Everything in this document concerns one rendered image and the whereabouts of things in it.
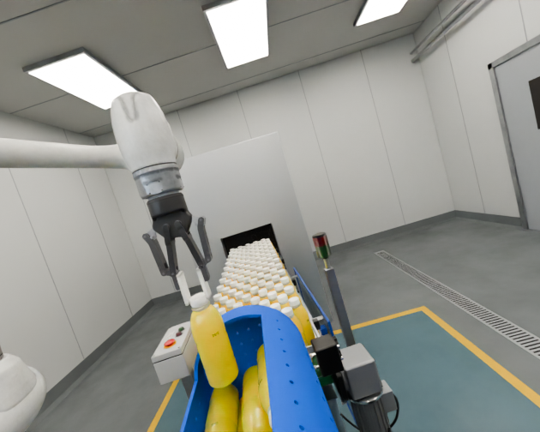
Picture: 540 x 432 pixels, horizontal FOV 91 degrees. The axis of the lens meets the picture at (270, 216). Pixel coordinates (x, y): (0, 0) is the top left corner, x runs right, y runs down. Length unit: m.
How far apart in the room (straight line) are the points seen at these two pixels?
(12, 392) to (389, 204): 5.20
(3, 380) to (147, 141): 0.68
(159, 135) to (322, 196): 4.59
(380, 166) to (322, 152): 1.09
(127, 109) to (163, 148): 0.09
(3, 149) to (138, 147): 0.27
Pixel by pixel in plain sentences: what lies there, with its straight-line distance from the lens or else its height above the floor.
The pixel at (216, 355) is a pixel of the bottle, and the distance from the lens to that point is 0.64.
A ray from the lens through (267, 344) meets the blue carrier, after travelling 0.57.
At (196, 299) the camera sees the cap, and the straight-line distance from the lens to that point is 0.61.
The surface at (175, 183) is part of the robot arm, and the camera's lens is 0.57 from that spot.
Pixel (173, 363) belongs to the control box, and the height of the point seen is 1.06.
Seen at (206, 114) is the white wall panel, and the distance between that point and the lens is 5.30.
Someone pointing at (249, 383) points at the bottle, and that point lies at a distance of 0.71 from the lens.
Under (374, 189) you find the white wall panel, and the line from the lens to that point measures 5.30.
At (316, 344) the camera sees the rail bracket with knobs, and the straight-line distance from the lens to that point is 0.93.
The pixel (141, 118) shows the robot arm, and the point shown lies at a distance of 0.58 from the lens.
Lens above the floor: 1.50
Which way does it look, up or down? 5 degrees down
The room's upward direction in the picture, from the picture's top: 17 degrees counter-clockwise
